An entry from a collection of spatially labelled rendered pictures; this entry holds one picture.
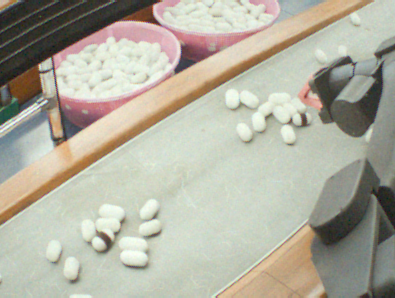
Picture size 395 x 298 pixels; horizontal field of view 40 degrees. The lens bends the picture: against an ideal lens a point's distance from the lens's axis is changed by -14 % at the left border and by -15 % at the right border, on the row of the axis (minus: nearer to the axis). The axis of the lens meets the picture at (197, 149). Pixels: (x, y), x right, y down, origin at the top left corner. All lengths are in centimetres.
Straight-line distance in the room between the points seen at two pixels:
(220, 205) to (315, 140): 20
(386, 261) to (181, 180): 60
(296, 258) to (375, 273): 44
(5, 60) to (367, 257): 40
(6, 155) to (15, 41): 52
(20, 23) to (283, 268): 43
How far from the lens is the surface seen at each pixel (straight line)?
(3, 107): 114
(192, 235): 80
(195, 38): 116
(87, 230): 80
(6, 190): 88
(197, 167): 89
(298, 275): 73
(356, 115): 70
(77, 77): 110
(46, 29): 60
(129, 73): 110
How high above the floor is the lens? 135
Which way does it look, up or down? 42 degrees down
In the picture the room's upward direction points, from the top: 3 degrees counter-clockwise
